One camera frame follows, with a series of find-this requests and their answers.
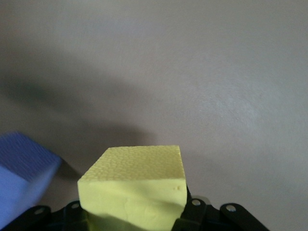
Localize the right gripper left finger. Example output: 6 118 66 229
14 201 90 231

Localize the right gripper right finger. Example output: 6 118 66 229
172 186 267 231

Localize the purple foam block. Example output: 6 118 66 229
0 131 61 217

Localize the yellow foam block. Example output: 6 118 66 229
77 145 188 229

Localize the brown table cover sheet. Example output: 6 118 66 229
0 0 308 231

